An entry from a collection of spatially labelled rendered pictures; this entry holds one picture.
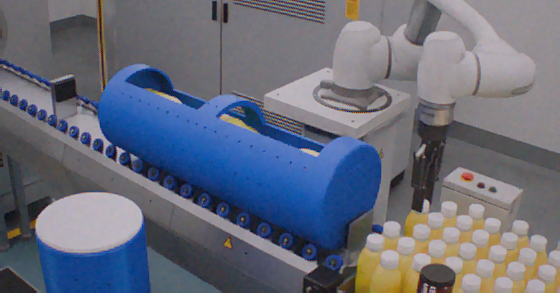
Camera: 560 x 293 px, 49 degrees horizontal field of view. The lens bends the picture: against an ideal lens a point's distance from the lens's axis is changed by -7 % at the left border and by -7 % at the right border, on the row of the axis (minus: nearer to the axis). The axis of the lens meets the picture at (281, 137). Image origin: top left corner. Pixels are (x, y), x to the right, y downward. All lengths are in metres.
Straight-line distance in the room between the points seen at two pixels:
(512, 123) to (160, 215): 3.02
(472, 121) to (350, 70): 2.46
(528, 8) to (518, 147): 0.95
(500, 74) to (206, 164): 0.79
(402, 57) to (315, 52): 1.34
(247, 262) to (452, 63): 0.78
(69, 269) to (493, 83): 1.08
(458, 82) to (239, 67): 2.60
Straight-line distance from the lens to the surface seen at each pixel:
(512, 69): 1.54
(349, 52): 2.28
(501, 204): 1.74
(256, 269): 1.80
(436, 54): 1.47
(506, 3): 4.38
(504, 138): 4.61
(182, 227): 1.97
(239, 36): 3.91
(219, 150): 1.73
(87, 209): 1.73
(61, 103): 2.56
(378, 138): 2.37
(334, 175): 1.55
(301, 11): 3.58
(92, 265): 1.60
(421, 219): 1.66
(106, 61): 2.81
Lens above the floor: 1.91
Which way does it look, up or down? 25 degrees down
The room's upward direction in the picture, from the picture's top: 2 degrees clockwise
